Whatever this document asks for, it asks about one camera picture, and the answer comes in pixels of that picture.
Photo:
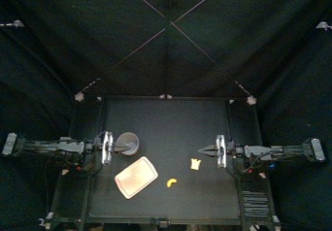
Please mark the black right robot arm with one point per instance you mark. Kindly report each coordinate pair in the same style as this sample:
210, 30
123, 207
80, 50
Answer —
275, 151

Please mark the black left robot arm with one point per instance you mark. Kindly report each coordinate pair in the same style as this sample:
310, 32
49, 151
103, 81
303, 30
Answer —
46, 147

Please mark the grey bowl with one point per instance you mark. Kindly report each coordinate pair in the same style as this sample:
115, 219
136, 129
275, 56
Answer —
128, 140

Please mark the yellow tangerine segment toy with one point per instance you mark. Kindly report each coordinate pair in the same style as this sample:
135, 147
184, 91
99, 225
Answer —
170, 183

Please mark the pale yellow toy piece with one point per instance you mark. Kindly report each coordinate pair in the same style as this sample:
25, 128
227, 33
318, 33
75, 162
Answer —
195, 164

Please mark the pale pink cutting board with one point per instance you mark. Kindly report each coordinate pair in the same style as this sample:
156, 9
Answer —
135, 177

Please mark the silver table edge clamp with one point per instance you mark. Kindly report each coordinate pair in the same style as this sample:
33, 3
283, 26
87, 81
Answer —
163, 224

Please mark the silver frame corner bracket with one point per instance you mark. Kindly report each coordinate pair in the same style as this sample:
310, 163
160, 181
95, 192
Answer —
322, 26
14, 24
251, 100
79, 96

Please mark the silver frame middle bracket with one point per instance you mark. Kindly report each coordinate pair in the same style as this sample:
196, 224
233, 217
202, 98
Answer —
164, 96

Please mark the silver table edge bracket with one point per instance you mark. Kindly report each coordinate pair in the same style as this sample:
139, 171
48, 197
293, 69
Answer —
46, 220
275, 223

